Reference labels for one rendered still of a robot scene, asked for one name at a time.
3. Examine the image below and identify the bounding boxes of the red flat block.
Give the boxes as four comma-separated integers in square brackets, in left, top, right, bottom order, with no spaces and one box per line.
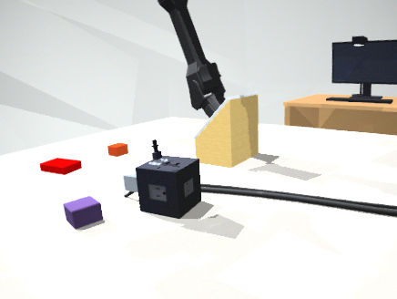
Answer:
[40,159,82,175]

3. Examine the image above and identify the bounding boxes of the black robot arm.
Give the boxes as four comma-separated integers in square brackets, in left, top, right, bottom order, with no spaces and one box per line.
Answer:
[157,0,226,118]

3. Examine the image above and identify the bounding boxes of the purple block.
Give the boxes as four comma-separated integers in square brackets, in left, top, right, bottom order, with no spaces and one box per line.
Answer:
[63,195,103,229]

